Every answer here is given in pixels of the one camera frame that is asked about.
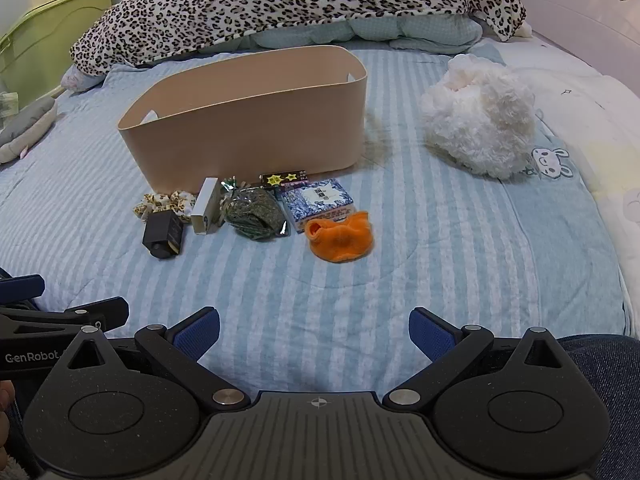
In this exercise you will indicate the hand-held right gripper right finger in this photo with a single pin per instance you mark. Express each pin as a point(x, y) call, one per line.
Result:
point(431, 336)

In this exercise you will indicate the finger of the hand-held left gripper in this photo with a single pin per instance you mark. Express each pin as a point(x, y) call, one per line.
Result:
point(22, 287)
point(107, 310)

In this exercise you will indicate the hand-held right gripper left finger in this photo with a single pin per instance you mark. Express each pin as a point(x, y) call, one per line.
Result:
point(199, 336)

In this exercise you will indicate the small black box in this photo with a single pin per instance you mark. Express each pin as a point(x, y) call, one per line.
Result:
point(162, 235)

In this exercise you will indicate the leopard print scrunchie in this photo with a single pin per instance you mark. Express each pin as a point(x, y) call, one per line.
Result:
point(160, 201)

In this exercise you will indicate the small white box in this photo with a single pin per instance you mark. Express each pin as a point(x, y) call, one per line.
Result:
point(205, 207)

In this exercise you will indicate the orange fuzzy sock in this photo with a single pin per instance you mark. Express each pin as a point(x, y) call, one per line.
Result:
point(340, 242)

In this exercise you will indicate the green tea packet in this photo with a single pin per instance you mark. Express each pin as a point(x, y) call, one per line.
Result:
point(250, 212)

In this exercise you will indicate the blue white patterned tissue pack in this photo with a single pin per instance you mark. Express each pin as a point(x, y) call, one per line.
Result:
point(320, 200)

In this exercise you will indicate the black box with yellow stars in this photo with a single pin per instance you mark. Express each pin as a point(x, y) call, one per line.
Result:
point(282, 178)

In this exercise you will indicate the beige plastic basket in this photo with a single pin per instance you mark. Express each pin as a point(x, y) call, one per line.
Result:
point(240, 130)

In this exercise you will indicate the person's left hand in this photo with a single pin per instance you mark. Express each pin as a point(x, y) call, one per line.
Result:
point(5, 410)

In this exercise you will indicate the grey plush toy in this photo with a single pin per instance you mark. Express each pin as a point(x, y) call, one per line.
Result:
point(27, 125)

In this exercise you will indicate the light blue rabbit print blanket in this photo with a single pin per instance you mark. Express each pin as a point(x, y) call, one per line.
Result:
point(565, 220)

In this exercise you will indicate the small translucent container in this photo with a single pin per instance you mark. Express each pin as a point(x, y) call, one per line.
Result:
point(7, 107)

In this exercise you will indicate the person's right leg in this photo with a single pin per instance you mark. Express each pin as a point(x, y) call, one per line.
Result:
point(610, 400)

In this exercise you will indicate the pale floral pillow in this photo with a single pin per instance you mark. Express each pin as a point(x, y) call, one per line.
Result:
point(82, 77)

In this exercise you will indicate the white fluffy plush toy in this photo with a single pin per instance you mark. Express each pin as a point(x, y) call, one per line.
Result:
point(475, 115)

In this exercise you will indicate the green plastic storage box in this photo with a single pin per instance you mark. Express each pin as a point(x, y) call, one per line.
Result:
point(45, 35)

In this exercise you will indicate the white quilted pad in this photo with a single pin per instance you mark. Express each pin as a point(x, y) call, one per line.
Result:
point(590, 105)

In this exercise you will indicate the light blue folded comforter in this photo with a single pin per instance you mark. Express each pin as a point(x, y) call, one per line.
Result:
point(400, 30)

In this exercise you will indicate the pale pink headboard panel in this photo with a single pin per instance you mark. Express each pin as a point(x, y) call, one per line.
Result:
point(575, 5)

